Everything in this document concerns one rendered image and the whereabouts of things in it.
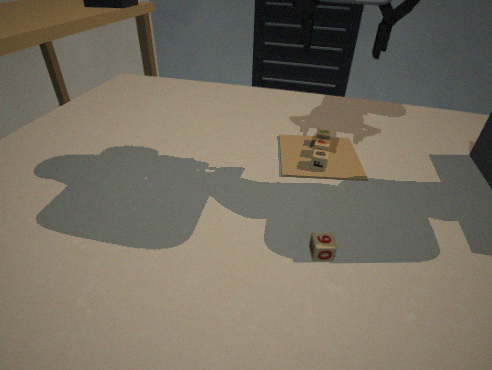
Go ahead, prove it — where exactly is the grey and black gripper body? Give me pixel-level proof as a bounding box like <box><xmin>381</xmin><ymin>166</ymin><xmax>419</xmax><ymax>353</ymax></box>
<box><xmin>319</xmin><ymin>0</ymin><xmax>392</xmax><ymax>5</ymax></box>

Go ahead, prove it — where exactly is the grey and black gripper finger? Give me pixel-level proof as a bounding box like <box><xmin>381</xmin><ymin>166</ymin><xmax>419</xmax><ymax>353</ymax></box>
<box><xmin>290</xmin><ymin>0</ymin><xmax>321</xmax><ymax>52</ymax></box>
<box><xmin>372</xmin><ymin>0</ymin><xmax>420</xmax><ymax>59</ymax></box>

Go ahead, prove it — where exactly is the tan flat mat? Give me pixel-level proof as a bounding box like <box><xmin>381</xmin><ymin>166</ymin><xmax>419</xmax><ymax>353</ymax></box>
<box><xmin>279</xmin><ymin>134</ymin><xmax>368</xmax><ymax>181</ymax></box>

